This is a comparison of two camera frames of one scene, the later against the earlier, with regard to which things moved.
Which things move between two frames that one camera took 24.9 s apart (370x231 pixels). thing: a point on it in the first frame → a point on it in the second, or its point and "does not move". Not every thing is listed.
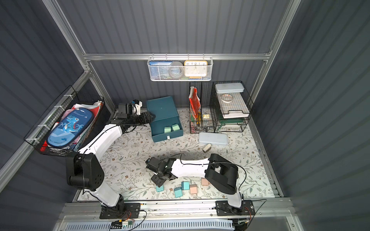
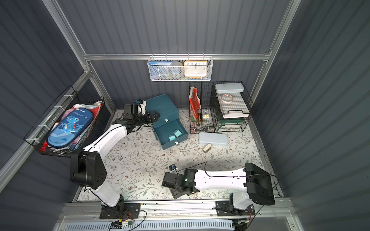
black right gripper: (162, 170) → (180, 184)
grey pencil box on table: (213, 138) does not move
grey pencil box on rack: (229, 87) does not move
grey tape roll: (176, 70) does not move
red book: (195, 103) does not move
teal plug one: (160, 189) → (177, 133)
